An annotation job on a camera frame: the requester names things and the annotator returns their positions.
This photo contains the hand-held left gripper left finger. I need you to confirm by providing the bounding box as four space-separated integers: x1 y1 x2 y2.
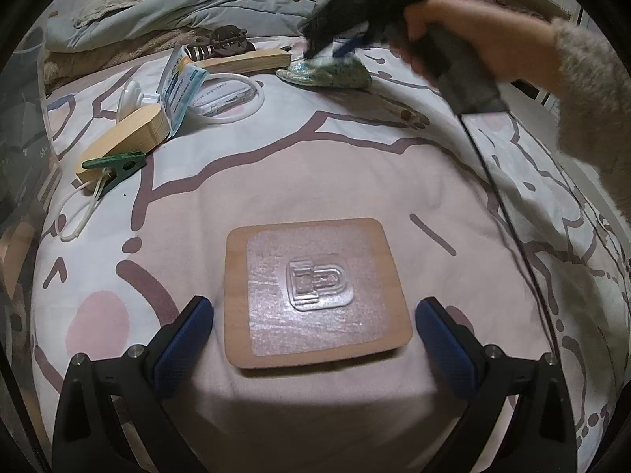
52 296 214 473

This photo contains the clear plastic storage container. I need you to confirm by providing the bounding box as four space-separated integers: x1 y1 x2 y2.
0 24 65 237

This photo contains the grey duvet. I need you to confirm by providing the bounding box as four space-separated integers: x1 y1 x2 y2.
47 0 346 52

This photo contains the rectangular wooden block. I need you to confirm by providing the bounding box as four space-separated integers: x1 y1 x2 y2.
197 48 293 74

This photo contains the printed blanket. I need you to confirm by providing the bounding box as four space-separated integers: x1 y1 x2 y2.
30 34 631 473

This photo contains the metal hair clip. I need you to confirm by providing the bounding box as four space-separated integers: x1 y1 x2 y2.
183 44 218 62

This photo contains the green clip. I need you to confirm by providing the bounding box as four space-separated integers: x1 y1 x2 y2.
81 151 147 201

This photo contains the person's right forearm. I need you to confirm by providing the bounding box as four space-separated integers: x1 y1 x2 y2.
549 17 631 218

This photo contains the person's right hand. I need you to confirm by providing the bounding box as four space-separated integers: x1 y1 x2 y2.
389 0 560 92

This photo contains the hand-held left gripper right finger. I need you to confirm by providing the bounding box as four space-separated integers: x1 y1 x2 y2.
415 296 577 473

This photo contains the shiny foil wrapper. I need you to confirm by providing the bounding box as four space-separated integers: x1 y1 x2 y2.
275 54 373 92

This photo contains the clear plastic packet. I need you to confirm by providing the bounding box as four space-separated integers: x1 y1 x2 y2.
194 81 254 114

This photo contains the black cable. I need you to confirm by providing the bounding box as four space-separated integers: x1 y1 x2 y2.
458 111 565 360

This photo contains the adhesive hook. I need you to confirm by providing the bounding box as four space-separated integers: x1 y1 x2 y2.
224 217 414 370

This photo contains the brown hair claw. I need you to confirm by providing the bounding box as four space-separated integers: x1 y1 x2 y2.
197 24 257 55

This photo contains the beige fuzzy blanket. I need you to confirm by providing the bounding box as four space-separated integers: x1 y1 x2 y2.
44 27 213 94

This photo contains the white ring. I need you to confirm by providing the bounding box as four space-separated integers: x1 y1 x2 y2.
190 73 265 126

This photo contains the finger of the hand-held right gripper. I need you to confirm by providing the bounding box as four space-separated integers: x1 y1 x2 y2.
300 0 368 57
332 34 378 58

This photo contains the blue and white packet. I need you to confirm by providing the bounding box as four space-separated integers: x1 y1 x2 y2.
159 44 210 134

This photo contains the white cord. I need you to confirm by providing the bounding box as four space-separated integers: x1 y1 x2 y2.
54 168 106 242

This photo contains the oval wooden block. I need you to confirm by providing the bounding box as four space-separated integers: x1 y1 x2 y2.
75 103 172 184

